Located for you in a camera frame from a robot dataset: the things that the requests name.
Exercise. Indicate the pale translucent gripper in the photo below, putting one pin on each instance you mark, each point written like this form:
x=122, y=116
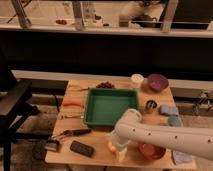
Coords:
x=119, y=144

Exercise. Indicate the yellow red apple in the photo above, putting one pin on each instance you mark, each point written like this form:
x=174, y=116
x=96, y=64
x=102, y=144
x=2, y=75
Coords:
x=111, y=147

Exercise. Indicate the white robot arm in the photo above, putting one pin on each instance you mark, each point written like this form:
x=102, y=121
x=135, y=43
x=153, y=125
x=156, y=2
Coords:
x=194, y=141

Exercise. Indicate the small metal cup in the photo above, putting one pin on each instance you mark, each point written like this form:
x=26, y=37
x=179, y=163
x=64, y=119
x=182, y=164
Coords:
x=150, y=107

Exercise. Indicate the white plastic cup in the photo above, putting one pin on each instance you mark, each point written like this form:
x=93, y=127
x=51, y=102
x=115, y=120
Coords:
x=136, y=80

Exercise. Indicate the red bowl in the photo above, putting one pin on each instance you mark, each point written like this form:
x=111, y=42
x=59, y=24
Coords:
x=151, y=152

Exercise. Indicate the green plastic tray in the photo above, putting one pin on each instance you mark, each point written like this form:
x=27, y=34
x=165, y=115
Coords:
x=104, y=107

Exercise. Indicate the black rectangular block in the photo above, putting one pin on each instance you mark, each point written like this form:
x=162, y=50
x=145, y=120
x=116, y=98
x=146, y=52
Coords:
x=82, y=148

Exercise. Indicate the blue sponge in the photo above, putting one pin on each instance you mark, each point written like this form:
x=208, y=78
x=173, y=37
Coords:
x=169, y=110

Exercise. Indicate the light blue cloth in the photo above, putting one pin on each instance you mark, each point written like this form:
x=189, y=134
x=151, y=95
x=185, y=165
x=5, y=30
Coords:
x=180, y=157

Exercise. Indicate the metal spoon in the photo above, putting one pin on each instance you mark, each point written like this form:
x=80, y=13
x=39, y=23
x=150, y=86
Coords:
x=71, y=117

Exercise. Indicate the orange carrot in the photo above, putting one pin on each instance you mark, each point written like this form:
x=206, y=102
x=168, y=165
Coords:
x=72, y=102

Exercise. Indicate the purple bowl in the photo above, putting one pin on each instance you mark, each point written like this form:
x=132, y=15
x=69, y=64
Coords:
x=157, y=82

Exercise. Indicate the black stand on left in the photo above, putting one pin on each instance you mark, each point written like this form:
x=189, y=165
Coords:
x=14, y=110

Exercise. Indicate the black handled tool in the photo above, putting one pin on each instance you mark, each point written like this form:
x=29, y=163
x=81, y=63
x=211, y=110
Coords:
x=75, y=132

